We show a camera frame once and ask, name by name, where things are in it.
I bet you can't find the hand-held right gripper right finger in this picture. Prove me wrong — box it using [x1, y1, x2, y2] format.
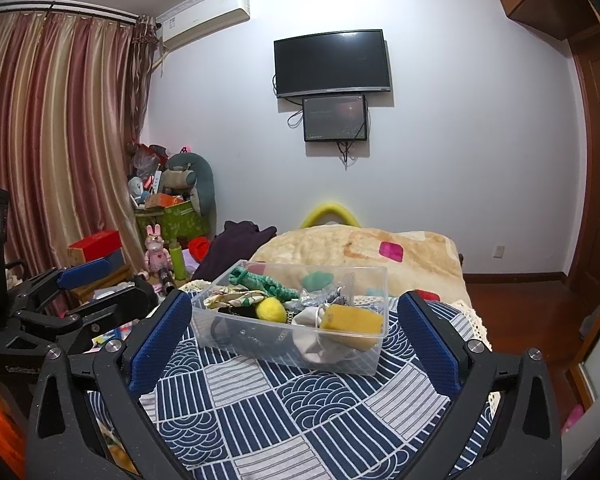
[397, 290, 564, 480]

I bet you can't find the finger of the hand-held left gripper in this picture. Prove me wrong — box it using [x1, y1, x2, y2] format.
[9, 257, 125, 312]
[17, 276, 159, 357]

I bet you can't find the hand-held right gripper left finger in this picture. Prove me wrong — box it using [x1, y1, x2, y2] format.
[27, 290, 197, 480]

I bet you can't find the yellow sponge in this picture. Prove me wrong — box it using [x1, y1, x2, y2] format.
[318, 303, 385, 351]

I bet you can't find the beige floral cloth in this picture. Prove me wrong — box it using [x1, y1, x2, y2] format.
[203, 287, 261, 311]

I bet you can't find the yellow felt ball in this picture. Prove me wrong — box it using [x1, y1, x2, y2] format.
[253, 297, 287, 322]

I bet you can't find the clear plastic storage box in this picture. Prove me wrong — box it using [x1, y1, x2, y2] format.
[189, 258, 389, 377]

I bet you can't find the red box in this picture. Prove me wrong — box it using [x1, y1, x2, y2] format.
[67, 229, 122, 264]

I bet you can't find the black cylindrical object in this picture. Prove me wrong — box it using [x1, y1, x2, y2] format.
[157, 267, 179, 294]

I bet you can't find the pink rabbit toy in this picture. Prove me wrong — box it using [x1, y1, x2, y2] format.
[143, 223, 174, 276]

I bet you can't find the green bottle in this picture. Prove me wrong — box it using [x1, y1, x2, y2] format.
[168, 240, 189, 281]

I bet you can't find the red plush cloth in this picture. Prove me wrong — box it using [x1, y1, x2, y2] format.
[187, 237, 211, 264]

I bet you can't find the green storage box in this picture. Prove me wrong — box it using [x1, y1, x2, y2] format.
[134, 199, 211, 249]

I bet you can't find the orange box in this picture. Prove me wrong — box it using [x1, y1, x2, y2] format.
[144, 192, 186, 209]

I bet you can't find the dark purple garment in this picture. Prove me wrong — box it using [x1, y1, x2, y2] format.
[192, 219, 279, 284]

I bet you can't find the striped pink curtain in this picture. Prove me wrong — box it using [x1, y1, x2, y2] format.
[0, 7, 154, 282]

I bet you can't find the beige printed blanket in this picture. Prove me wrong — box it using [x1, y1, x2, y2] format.
[247, 227, 469, 312]

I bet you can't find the blue patterned tablecloth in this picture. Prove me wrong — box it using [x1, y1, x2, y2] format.
[84, 280, 497, 480]

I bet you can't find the grey green plush toy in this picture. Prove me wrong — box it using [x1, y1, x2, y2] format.
[159, 152, 217, 219]

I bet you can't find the white heart print wardrobe door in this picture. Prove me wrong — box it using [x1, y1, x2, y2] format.
[561, 337, 600, 461]

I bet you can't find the orange plastic object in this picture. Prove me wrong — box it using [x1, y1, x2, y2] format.
[0, 384, 29, 472]

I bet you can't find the yellow padded arch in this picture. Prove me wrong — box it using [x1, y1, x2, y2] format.
[299, 201, 361, 229]

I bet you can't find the small black monitor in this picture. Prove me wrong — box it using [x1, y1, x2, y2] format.
[301, 93, 370, 143]

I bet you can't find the brown wooden door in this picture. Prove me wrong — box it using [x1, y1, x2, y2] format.
[564, 24, 600, 322]

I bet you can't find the curtain rod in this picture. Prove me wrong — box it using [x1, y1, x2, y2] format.
[0, 2, 142, 24]

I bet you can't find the white air conditioner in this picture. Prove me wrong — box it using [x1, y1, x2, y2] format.
[155, 0, 252, 51]

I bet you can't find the black wall television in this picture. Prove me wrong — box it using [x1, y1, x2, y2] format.
[273, 28, 393, 100]

